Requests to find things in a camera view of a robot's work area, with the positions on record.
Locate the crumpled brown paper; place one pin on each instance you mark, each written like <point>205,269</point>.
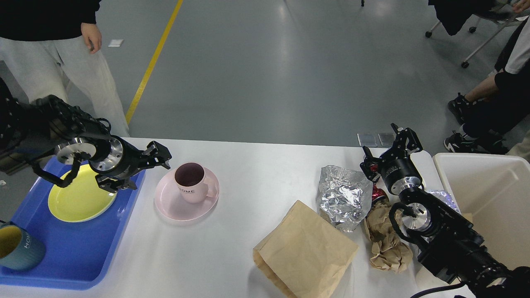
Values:
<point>388,252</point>

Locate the brown paper bag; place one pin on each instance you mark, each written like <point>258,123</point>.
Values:
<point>304,256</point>

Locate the yellow plate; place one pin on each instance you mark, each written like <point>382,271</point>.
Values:
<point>80,201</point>

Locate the white plastic bin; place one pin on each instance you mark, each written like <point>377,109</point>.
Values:
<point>494,190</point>

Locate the crumpled aluminium foil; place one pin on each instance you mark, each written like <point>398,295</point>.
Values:
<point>344,198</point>

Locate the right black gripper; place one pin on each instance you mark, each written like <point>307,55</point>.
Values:
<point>396,166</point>

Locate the standing person grey trousers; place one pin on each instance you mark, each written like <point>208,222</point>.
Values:
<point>45,42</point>

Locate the blue plastic tray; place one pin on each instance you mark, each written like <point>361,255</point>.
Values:
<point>78,255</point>

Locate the teal mug yellow inside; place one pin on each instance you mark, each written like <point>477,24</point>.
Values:
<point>18,249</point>

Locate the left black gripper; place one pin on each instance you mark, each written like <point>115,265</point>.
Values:
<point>116,161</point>

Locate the crushed red can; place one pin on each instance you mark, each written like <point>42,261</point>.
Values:
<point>379,196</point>

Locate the pink plate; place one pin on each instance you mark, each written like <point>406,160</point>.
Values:
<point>172,206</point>

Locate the seated person black clothes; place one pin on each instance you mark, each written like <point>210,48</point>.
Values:
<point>495,105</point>

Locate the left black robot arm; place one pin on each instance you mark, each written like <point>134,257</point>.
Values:
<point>54,138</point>

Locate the small foil piece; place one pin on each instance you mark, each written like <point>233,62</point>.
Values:
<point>446,198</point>

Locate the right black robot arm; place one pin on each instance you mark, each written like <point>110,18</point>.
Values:
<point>449,247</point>

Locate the pink mug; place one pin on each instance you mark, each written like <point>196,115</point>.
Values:
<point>196,183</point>

